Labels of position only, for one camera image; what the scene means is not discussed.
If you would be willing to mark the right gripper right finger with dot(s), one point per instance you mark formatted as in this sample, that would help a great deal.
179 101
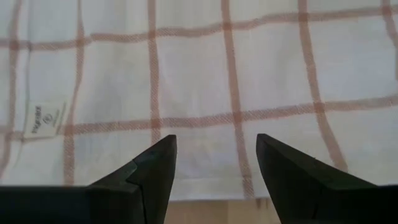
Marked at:
289 186

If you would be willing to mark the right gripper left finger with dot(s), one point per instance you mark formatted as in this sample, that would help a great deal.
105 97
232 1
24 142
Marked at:
149 186

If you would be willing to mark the white red-checked towel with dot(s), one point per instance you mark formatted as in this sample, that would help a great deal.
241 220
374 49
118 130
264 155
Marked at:
199 77

